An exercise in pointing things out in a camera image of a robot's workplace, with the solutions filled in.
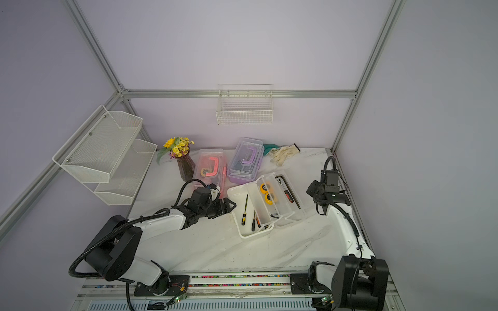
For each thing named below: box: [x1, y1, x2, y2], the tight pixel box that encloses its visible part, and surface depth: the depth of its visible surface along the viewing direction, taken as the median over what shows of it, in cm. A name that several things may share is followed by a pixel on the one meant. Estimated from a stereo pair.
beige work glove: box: [268, 143, 301, 167], surface depth 120 cm
